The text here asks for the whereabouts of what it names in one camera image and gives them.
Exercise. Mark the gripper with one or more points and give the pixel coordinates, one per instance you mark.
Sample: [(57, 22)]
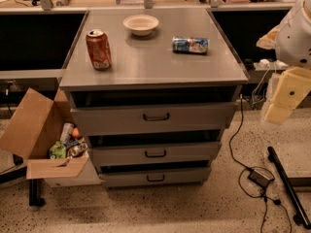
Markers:
[(293, 38)]

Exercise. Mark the grey drawer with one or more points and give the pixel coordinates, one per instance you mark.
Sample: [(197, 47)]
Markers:
[(146, 154), (158, 177), (153, 119)]

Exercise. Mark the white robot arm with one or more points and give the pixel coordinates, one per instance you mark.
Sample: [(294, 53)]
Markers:
[(291, 40)]

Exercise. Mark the grey drawer cabinet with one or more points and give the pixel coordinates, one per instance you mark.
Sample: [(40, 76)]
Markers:
[(146, 72)]

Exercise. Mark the grey bottom drawer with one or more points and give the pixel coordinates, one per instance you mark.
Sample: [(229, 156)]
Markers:
[(158, 177)]

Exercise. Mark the grey top drawer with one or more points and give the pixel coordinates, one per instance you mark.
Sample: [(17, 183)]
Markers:
[(153, 119)]

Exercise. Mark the white power strip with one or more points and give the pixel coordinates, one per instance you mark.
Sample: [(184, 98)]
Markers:
[(276, 64)]

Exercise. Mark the black power adapter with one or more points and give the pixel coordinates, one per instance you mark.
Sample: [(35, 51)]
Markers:
[(262, 178)]

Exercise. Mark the black metal leg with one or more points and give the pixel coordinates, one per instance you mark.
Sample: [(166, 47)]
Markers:
[(300, 218)]

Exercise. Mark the crushed blue can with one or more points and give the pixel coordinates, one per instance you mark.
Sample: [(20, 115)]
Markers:
[(190, 45)]

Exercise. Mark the white bowl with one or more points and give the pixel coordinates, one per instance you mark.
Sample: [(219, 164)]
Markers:
[(140, 25)]

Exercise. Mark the red soda can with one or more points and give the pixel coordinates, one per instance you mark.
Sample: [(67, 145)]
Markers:
[(98, 49)]

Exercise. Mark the orange fruit in box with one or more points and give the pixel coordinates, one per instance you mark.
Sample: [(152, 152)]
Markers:
[(76, 133)]

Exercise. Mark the crushed silver can in box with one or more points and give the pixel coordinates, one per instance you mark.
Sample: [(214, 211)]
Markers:
[(77, 149)]

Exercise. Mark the green snack bag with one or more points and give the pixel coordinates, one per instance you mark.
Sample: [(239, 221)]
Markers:
[(58, 150)]

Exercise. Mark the cardboard box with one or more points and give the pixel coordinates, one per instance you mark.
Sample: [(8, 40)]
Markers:
[(33, 129)]

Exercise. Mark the black stand foot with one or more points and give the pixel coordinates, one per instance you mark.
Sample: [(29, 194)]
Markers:
[(35, 198)]

